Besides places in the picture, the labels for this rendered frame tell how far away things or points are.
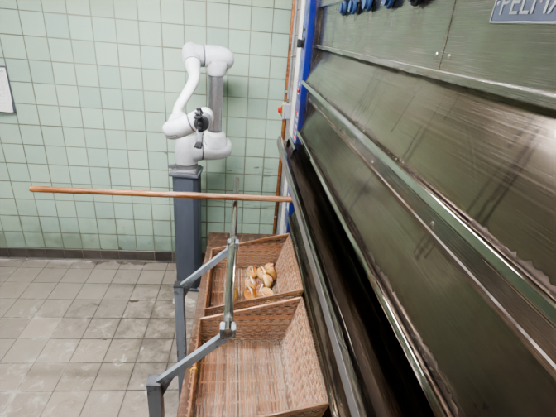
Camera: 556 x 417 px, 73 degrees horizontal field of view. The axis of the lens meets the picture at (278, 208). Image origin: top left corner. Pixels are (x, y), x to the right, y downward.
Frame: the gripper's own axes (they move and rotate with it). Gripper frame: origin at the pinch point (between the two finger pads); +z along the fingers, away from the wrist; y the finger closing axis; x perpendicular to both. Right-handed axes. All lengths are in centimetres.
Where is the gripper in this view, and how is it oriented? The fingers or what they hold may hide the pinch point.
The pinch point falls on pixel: (197, 132)
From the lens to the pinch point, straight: 182.9
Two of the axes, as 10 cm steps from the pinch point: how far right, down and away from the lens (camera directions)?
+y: -0.8, 9.0, 4.3
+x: -9.9, -0.4, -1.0
